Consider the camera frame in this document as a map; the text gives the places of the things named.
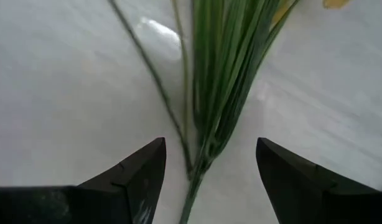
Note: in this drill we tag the yellow artificial flower bunch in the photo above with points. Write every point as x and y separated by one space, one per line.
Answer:
225 77

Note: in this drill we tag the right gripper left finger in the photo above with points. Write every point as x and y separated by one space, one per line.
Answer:
85 205

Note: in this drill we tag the white glossy table board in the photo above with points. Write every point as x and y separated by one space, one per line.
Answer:
54 93

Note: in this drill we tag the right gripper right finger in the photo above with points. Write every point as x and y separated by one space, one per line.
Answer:
318 199

